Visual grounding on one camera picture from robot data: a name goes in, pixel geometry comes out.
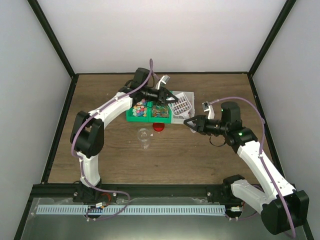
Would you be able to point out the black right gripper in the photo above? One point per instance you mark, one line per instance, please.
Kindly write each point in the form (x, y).
(201, 124)

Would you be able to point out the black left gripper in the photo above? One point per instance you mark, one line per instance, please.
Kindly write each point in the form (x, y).
(161, 95)

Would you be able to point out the lilac slotted plastic scoop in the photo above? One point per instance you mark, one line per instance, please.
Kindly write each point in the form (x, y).
(181, 106)

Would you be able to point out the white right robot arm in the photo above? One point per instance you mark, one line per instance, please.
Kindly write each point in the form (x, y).
(280, 206)

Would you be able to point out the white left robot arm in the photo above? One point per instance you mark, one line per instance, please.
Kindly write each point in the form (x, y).
(88, 132)

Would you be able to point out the green bin with star candies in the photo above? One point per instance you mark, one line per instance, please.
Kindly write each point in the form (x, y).
(140, 112)

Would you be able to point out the green bin with square lollipops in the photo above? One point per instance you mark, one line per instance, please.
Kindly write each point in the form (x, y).
(160, 114)

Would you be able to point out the white bin with swirl lollipops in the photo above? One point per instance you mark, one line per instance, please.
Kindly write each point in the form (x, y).
(185, 100)

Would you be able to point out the red round lid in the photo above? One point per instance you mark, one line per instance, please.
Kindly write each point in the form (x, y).
(158, 126)

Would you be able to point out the clear plastic dome lid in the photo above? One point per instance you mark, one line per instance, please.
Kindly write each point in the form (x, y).
(143, 135)

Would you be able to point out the clear plastic jar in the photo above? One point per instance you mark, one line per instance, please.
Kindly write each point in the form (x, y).
(145, 144)

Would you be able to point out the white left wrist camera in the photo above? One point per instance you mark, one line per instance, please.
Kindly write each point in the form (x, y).
(162, 82)

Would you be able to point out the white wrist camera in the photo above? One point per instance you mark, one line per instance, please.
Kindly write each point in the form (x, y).
(207, 107)
(162, 82)

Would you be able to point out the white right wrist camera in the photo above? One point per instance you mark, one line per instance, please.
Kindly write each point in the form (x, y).
(207, 107)

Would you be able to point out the black front mounting rail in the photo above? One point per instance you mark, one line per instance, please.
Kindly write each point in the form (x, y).
(213, 193)

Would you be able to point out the black enclosure frame post right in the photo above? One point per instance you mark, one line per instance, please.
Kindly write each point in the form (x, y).
(280, 20)

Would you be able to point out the black enclosure frame post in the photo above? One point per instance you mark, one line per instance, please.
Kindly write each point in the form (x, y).
(280, 20)
(42, 19)

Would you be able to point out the light blue slotted cable duct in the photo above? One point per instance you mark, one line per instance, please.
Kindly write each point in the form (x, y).
(199, 210)

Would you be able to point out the black enclosure frame post left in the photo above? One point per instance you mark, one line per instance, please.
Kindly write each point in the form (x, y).
(42, 19)

